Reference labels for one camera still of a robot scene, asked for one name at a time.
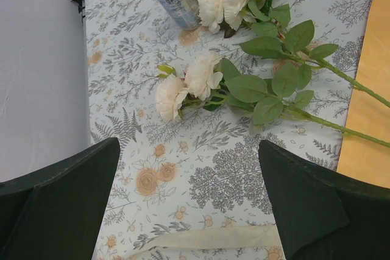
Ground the orange paper bouquet wrap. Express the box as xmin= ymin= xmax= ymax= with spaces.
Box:
xmin=336 ymin=0 xmax=390 ymax=188

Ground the white rose stem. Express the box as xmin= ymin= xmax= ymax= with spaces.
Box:
xmin=155 ymin=52 xmax=389 ymax=147
xmin=199 ymin=0 xmax=389 ymax=106

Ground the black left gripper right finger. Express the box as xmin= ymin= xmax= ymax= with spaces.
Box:
xmin=258 ymin=140 xmax=389 ymax=259

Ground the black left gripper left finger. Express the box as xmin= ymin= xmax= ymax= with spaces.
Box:
xmin=1 ymin=138 xmax=120 ymax=259

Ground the cream printed ribbon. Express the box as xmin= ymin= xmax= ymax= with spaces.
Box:
xmin=128 ymin=225 xmax=282 ymax=259

